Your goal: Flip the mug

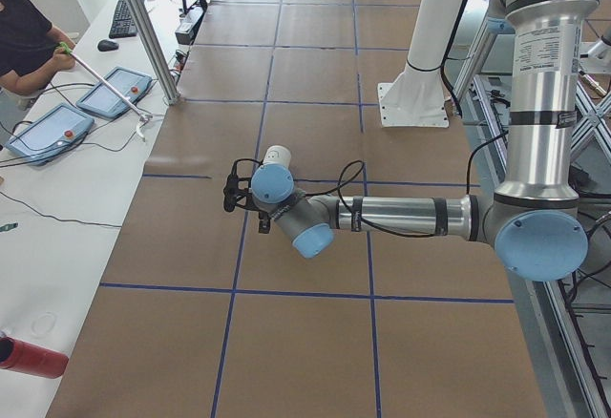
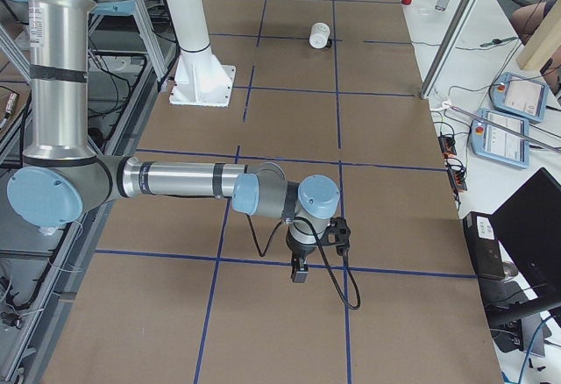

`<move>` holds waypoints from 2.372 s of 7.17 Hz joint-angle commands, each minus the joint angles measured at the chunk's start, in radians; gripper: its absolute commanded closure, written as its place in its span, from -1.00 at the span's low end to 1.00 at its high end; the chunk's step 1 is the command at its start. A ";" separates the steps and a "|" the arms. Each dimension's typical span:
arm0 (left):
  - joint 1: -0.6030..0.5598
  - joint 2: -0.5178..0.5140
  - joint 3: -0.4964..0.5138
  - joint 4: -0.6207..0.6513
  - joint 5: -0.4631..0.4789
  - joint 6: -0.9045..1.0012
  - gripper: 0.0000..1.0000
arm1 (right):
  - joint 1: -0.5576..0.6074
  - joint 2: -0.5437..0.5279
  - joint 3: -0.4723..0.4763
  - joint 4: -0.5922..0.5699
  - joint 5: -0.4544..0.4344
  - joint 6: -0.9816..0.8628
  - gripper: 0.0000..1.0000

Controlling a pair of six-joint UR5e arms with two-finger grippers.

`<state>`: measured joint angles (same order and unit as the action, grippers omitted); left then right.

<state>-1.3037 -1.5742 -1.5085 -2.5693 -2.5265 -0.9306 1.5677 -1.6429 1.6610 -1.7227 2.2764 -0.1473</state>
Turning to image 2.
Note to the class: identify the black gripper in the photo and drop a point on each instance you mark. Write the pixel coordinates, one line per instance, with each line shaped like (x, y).
(298, 249)

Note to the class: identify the white smiley mug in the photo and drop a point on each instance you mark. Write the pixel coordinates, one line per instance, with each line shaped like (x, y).
(319, 37)

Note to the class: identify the black box on desk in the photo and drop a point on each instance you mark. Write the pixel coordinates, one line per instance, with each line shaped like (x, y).
(483, 246)

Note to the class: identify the teach pendant near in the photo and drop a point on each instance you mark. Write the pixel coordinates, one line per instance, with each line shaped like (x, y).
(495, 144)

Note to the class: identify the teach pendant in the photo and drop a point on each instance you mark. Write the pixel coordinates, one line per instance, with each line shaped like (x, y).
(495, 144)
(520, 96)

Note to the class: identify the black laptop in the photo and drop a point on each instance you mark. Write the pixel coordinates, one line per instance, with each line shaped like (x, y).
(528, 227)

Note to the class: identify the teach pendant far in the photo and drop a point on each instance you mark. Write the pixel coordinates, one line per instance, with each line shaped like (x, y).
(520, 96)

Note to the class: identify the wooden beam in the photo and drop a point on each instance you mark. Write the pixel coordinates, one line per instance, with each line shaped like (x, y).
(542, 44)

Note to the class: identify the person in black shirt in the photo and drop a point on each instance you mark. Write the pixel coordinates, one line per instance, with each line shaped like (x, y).
(525, 22)

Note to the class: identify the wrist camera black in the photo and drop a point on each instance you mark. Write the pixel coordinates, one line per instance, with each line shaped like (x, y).
(337, 234)

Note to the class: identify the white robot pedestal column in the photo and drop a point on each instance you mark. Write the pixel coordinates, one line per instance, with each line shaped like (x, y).
(200, 78)

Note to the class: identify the green handled reacher stick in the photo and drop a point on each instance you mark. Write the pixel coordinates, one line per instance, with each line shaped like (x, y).
(448, 106)

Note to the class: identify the aluminium frame post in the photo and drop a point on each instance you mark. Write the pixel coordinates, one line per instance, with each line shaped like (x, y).
(456, 26)

